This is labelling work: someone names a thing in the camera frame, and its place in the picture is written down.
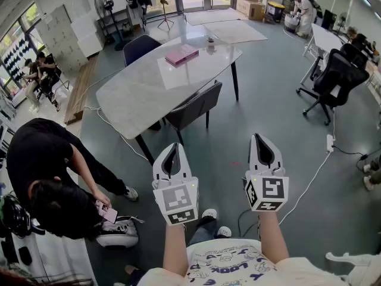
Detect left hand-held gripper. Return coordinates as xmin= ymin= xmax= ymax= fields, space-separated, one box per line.
xmin=151 ymin=143 xmax=199 ymax=226

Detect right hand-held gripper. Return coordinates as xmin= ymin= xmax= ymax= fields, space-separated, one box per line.
xmin=244 ymin=133 xmax=289 ymax=213

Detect person's left forearm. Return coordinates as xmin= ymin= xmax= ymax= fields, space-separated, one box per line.
xmin=162 ymin=223 xmax=191 ymax=276

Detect person's right forearm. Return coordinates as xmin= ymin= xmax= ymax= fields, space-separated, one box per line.
xmin=258 ymin=212 xmax=290 ymax=268

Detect grey marble table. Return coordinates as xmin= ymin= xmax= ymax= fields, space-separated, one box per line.
xmin=95 ymin=30 xmax=243 ymax=165

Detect black office chair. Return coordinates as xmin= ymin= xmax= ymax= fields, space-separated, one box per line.
xmin=339 ymin=42 xmax=370 ymax=70
xmin=296 ymin=48 xmax=370 ymax=127

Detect blue jeans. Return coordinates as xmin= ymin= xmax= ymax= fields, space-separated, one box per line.
xmin=187 ymin=216 xmax=218 ymax=247

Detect smartphone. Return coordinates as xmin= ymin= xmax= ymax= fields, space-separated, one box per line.
xmin=97 ymin=200 xmax=119 ymax=223

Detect white and black helmet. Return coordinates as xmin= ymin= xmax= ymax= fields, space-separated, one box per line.
xmin=95 ymin=215 xmax=140 ymax=249

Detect cream printed t-shirt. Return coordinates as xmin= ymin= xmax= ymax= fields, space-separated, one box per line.
xmin=136 ymin=238 xmax=352 ymax=286

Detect pink book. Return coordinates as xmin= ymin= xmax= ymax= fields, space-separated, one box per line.
xmin=164 ymin=43 xmax=199 ymax=67

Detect wooden floor platform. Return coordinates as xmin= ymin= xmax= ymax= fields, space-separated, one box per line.
xmin=64 ymin=54 xmax=99 ymax=126

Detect white sheets on table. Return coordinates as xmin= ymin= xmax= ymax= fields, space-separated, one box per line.
xmin=202 ymin=19 xmax=268 ymax=45

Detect white sneaker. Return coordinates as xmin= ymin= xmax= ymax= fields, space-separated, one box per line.
xmin=325 ymin=251 xmax=381 ymax=285

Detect white work table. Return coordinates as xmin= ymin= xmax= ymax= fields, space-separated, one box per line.
xmin=0 ymin=228 xmax=99 ymax=286

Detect white office desk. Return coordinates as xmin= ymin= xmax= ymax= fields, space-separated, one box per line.
xmin=302 ymin=23 xmax=346 ymax=85

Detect white waste bin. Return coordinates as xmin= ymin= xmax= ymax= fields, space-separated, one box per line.
xmin=284 ymin=13 xmax=300 ymax=32

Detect black bin with yellow lid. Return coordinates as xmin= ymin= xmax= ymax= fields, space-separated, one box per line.
xmin=266 ymin=1 xmax=286 ymax=23

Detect large cardboard box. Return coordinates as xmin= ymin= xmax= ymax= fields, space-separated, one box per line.
xmin=236 ymin=0 xmax=266 ymax=20

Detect beige floor mat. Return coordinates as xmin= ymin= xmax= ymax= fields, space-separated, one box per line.
xmin=185 ymin=9 xmax=248 ymax=26

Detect wooden coat rack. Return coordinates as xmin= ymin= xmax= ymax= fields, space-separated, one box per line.
xmin=156 ymin=0 xmax=175 ymax=31

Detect black computer monitor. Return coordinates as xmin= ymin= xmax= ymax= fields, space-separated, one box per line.
xmin=321 ymin=9 xmax=337 ymax=31

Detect small desk fan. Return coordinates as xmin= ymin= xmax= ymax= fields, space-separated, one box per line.
xmin=338 ymin=12 xmax=349 ymax=35

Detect stack of white boxes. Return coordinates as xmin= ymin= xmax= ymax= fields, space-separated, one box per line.
xmin=70 ymin=0 xmax=104 ymax=56

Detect white power cable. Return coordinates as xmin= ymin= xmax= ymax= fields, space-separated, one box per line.
xmin=278 ymin=152 xmax=331 ymax=226

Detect white floor cable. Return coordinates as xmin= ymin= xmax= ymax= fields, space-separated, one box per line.
xmin=82 ymin=105 xmax=149 ymax=163

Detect black power cable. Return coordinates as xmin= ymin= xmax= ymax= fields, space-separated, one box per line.
xmin=332 ymin=143 xmax=381 ymax=161

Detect black pedestal fan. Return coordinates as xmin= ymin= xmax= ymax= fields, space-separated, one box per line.
xmin=93 ymin=0 xmax=132 ymax=52

